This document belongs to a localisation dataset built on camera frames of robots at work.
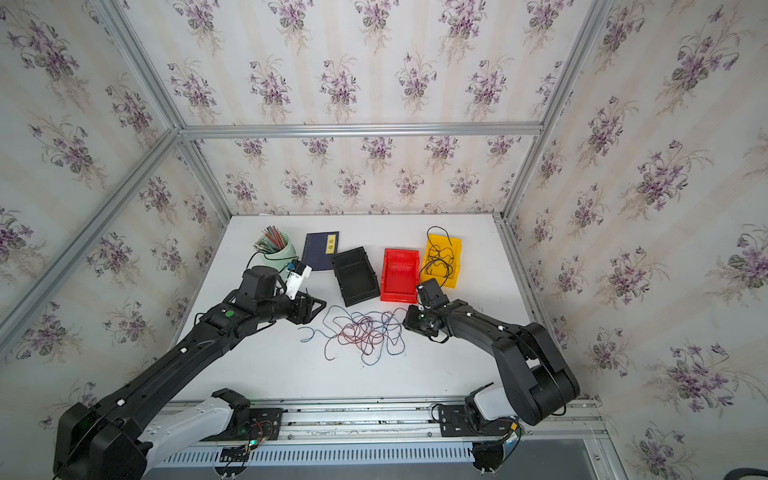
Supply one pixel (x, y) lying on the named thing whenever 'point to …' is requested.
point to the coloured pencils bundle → (272, 240)
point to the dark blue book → (318, 249)
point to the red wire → (364, 333)
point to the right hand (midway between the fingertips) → (408, 324)
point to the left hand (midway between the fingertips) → (320, 302)
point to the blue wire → (337, 317)
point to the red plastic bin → (400, 276)
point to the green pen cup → (280, 258)
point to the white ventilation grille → (212, 455)
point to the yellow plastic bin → (441, 260)
